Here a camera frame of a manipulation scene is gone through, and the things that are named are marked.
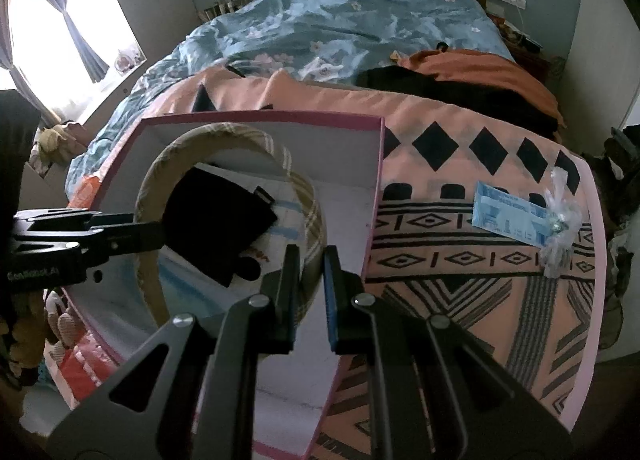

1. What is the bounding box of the brown plush toy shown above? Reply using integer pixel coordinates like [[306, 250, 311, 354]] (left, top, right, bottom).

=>
[[45, 290, 81, 356]]

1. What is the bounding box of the yellow plush toy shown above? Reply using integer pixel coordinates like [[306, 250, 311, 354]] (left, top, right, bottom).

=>
[[32, 122, 88, 166]]

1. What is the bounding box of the woven plaid hoop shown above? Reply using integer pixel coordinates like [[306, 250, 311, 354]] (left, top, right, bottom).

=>
[[135, 121, 328, 336]]

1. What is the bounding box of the red printed packet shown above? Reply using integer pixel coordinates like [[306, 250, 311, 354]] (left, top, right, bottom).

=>
[[55, 335, 121, 401]]

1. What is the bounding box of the dark clothes pile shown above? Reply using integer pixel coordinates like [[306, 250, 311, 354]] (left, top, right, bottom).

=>
[[595, 127, 640, 351]]

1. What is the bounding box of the black cloth pouch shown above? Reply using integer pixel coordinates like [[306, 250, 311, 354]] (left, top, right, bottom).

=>
[[162, 167, 278, 288]]

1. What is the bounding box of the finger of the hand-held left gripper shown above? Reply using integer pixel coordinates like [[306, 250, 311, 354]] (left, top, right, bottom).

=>
[[14, 221, 169, 267], [14, 209, 137, 234]]

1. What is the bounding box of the window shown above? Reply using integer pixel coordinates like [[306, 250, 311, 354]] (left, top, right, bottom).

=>
[[0, 0, 141, 123]]

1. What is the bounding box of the person's left hand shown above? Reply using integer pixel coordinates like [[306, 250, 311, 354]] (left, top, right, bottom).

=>
[[0, 290, 48, 391]]

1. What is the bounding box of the black garment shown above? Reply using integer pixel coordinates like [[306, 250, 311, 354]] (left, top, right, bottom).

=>
[[356, 65, 558, 138]]

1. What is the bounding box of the small windowsill ornament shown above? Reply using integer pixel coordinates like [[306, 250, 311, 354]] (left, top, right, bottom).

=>
[[114, 47, 141, 73]]

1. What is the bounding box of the cluttered nightstand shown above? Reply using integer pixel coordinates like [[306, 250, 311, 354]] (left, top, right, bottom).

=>
[[487, 10, 546, 53]]

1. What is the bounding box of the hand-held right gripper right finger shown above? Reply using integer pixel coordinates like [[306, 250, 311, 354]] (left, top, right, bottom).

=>
[[322, 245, 576, 460]]

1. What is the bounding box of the pink cardboard box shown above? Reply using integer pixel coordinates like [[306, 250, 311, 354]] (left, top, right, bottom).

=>
[[60, 110, 388, 458]]

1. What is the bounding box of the row of cosmetic bottles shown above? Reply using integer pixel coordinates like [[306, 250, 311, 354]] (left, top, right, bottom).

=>
[[200, 0, 258, 21]]

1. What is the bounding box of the striped white zip pouch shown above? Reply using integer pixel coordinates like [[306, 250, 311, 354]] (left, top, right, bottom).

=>
[[155, 162, 313, 311]]

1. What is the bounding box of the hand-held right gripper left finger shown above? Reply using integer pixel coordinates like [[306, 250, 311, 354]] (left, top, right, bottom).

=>
[[47, 244, 302, 460]]

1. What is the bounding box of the peach patterned blanket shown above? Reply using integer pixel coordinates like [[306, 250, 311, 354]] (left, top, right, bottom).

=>
[[150, 67, 603, 460]]

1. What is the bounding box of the blue floral duvet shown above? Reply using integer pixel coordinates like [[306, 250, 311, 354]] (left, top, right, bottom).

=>
[[65, 0, 516, 186]]

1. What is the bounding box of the blue face mask packet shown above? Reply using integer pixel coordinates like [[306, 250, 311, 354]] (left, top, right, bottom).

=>
[[471, 181, 551, 247]]

